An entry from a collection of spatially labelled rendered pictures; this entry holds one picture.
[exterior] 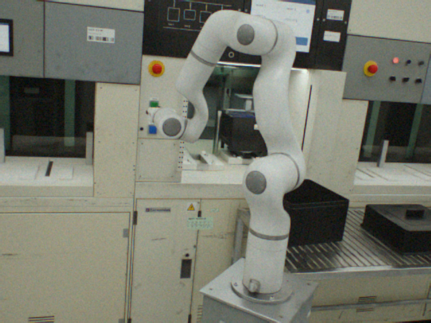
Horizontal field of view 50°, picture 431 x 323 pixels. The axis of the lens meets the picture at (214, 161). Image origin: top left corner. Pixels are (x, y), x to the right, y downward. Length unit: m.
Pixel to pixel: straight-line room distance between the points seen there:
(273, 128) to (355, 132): 1.01
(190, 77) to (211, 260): 1.03
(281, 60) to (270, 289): 0.67
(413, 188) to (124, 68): 1.54
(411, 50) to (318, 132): 0.58
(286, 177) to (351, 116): 1.01
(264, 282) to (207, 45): 0.72
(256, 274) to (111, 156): 0.85
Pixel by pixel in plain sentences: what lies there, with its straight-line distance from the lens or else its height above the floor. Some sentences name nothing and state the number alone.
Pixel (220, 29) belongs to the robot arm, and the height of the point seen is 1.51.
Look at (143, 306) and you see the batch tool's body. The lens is 2.25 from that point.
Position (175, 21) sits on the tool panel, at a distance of 1.91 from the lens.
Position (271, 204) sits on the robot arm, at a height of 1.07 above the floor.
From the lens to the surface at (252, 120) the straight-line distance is 2.37.
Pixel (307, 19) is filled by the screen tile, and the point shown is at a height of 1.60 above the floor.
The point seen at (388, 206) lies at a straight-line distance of 2.13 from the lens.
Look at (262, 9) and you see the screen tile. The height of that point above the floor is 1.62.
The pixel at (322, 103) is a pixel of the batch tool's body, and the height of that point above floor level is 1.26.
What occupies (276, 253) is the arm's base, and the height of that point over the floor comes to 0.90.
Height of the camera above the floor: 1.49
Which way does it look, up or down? 15 degrees down
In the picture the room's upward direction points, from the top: 6 degrees clockwise
